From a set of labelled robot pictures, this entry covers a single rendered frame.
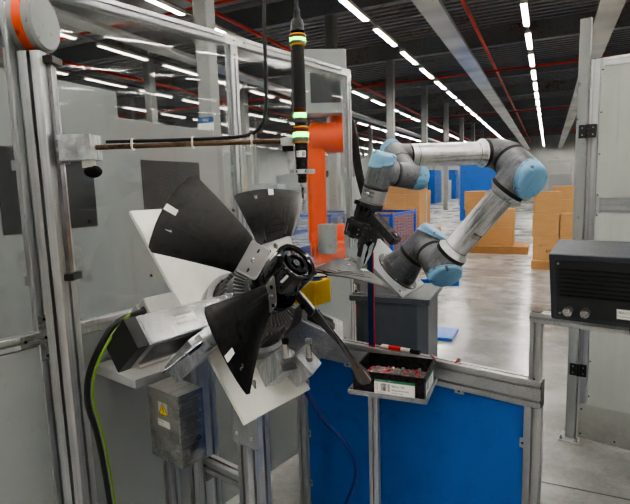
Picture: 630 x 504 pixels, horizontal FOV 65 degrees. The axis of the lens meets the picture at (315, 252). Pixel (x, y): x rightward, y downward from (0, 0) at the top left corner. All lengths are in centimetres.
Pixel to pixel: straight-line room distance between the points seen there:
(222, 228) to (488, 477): 110
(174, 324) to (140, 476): 100
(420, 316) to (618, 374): 143
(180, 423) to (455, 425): 84
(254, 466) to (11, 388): 76
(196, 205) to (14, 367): 79
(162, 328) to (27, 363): 67
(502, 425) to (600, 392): 149
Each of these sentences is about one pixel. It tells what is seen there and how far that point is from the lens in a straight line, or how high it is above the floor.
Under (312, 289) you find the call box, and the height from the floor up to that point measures 105.
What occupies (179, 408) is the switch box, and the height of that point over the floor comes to 80.
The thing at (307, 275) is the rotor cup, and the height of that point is 119.
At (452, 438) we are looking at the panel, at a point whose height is 61.
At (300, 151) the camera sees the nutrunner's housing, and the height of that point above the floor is 151.
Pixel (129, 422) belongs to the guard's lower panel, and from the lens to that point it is 199.
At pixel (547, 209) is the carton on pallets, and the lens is 863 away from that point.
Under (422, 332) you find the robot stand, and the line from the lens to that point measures 189.
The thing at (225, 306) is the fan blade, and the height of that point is 117.
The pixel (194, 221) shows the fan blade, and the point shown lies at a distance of 125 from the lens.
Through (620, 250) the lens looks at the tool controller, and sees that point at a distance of 141.
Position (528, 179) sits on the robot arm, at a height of 142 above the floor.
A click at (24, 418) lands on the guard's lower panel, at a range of 180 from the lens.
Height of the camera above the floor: 142
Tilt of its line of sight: 8 degrees down
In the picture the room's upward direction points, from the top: 2 degrees counter-clockwise
